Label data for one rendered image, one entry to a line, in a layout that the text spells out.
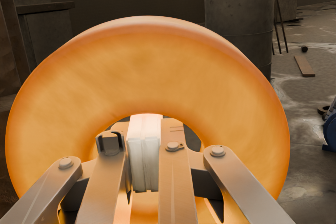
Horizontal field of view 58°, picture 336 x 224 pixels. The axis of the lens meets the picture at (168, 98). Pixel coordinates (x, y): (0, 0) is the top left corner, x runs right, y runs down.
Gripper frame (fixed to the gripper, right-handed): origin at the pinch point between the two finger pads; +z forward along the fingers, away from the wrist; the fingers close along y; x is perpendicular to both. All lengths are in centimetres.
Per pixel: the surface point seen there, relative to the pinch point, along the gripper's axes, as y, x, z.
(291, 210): 52, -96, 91
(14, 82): -18.0, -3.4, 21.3
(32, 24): -167, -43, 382
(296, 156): 73, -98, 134
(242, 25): 63, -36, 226
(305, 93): 124, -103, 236
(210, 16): 40, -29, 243
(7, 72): -18.4, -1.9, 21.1
